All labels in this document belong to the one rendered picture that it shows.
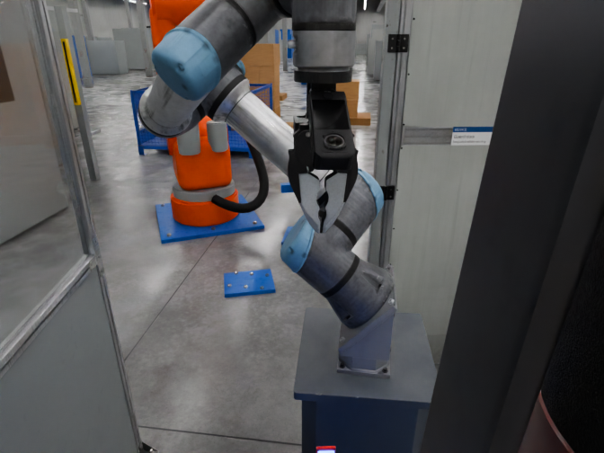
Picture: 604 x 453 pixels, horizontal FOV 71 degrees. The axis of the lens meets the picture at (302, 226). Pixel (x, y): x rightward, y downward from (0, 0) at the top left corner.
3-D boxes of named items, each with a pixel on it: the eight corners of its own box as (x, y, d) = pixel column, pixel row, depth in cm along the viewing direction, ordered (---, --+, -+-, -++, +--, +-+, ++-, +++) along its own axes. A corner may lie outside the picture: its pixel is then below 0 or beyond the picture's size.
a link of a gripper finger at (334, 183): (338, 219, 64) (341, 158, 60) (344, 235, 58) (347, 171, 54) (317, 219, 63) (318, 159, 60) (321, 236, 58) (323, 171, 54)
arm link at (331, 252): (311, 293, 97) (266, 255, 95) (344, 248, 101) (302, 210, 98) (330, 295, 85) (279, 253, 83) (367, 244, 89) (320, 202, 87)
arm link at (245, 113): (341, 252, 100) (157, 93, 93) (376, 205, 104) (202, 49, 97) (362, 248, 89) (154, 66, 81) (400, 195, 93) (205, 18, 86)
